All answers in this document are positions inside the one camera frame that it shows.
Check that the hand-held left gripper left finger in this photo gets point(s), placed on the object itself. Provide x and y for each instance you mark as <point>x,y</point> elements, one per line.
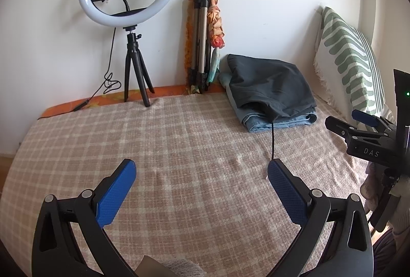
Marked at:
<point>117,193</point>

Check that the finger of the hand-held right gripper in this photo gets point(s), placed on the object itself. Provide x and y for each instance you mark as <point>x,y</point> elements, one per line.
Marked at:
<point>363,117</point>
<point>339,127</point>

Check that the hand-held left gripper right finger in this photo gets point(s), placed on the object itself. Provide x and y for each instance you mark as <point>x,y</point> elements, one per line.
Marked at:
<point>286,193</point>

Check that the black pants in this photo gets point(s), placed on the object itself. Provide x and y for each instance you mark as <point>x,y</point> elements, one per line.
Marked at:
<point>269,81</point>

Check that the person's right forearm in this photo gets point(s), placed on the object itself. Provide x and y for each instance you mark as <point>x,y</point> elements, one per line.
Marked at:
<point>402,222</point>

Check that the green leaf pattern pillow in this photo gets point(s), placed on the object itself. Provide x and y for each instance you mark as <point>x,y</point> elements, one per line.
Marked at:
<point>346,49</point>

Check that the folded blue jeans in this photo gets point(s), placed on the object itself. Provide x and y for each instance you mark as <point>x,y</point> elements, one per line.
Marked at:
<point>256,124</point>

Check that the beige plaid blanket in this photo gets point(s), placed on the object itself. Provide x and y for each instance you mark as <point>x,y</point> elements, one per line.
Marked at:
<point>192,142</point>

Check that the grey knit cloth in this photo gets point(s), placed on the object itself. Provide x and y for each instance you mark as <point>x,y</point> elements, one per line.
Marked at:
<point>182,269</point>

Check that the small black tripod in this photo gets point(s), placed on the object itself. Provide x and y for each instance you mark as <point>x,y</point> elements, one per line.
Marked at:
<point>134,52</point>

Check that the colourful floral scarf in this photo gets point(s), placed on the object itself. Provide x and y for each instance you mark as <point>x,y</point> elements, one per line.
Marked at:
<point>216,23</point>

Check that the folded silver tripod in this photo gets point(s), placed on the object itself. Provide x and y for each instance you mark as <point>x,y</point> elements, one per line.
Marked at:
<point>200,39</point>

